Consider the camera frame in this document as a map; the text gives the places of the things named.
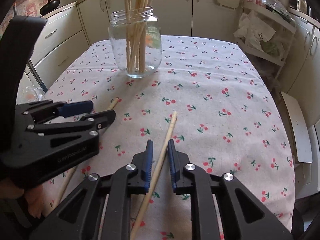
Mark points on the person's left hand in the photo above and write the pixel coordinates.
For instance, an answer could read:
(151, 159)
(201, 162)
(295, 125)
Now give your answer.
(34, 197)

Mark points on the white rolling storage cart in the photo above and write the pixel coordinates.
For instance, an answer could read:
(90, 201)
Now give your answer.
(266, 30)

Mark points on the mop handle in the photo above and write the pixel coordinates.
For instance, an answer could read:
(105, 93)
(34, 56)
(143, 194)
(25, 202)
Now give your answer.
(36, 76)

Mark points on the clear glass jar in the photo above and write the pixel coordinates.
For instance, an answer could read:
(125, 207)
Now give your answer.
(153, 49)

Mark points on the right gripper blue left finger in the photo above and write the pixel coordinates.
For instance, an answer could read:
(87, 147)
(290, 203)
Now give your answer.
(146, 169)

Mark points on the cherry print tablecloth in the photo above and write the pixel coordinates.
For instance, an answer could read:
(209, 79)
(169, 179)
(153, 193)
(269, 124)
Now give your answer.
(227, 120)

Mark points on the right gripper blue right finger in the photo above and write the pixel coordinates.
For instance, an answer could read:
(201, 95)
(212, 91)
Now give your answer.
(176, 167)

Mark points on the small white stool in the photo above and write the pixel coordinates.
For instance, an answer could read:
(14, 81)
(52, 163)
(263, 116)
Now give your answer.
(298, 126)

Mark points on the black wok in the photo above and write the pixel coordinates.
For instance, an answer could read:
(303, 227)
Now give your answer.
(50, 6)

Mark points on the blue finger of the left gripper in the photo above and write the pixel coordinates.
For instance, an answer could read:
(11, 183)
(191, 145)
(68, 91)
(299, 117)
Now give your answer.
(76, 108)
(96, 123)

